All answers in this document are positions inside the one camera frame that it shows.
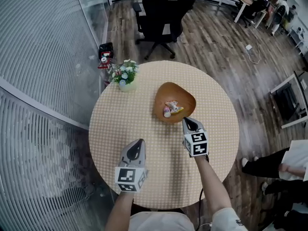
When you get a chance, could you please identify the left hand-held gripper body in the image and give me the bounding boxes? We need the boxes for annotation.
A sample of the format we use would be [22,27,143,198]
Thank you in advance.
[115,138,149,194]

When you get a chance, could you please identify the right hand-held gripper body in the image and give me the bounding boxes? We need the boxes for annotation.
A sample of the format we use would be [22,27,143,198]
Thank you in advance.
[181,117,209,157]

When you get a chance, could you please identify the small colourful snack packet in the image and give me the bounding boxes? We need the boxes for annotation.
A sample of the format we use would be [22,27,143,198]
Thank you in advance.
[165,100,185,115]

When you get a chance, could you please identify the brown wooden bowl container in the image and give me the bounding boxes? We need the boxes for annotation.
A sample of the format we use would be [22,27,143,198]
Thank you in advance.
[154,81,197,125]

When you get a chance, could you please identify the person's left forearm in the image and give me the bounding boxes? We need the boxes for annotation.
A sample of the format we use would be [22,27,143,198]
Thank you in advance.
[104,192,134,231]

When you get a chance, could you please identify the person's right forearm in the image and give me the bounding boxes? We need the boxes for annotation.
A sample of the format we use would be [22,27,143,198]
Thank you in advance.
[193,154,233,217]

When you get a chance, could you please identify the round checked table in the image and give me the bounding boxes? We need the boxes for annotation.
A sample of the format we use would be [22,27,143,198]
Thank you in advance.
[88,60,240,210]

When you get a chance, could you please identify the person's white shirt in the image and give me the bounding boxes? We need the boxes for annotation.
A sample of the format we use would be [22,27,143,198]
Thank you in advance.
[128,207,249,231]

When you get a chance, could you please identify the potted flowers in white pot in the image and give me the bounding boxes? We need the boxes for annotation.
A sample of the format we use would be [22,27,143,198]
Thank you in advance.
[106,59,140,92]

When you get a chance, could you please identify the black office chair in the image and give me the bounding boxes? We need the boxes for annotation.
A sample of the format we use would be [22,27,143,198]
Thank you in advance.
[132,0,196,60]

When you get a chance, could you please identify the dark office chair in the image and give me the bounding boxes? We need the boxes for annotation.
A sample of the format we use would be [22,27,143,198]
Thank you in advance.
[233,0,266,28]

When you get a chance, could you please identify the white shelf unit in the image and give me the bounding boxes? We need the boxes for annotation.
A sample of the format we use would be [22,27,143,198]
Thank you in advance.
[287,26,308,56]

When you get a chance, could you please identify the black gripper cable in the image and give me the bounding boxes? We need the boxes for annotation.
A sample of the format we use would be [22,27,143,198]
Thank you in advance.
[195,153,210,231]

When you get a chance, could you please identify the white floor cable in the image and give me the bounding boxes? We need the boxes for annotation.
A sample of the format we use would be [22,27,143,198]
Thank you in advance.
[246,32,262,65]

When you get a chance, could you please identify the white frame rack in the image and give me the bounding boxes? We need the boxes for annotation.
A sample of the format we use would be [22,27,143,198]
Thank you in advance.
[269,70,308,129]

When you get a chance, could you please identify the black crate with red frame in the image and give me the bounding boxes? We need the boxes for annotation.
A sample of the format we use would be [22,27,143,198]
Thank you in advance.
[97,42,115,70]

